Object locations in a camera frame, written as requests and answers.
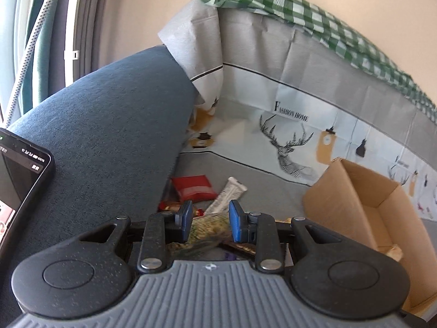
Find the grey deer-print sofa cover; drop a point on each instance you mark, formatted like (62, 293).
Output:
(290, 85)

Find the red gold candy bar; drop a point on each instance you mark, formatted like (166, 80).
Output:
(169, 206)

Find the cardboard box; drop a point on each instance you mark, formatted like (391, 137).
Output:
(341, 194)

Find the green yellow snack packet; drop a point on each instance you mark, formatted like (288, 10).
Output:
(208, 227)

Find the black smartphone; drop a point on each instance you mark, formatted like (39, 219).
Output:
(20, 177)

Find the blue sofa armrest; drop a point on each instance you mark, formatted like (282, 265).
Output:
(102, 126)

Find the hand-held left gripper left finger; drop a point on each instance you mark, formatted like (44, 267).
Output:
(186, 219)

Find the dark gold-dotted snack packet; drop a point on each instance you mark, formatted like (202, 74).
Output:
(240, 246)

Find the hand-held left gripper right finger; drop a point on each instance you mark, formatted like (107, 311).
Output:
(235, 222)

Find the white stick packets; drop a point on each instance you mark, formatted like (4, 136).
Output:
(228, 191)

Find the red snack packet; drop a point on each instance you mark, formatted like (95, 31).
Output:
(193, 188)

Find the green curtain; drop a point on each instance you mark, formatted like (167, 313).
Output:
(37, 58)

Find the grey window frame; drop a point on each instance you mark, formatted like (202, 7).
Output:
(85, 24)

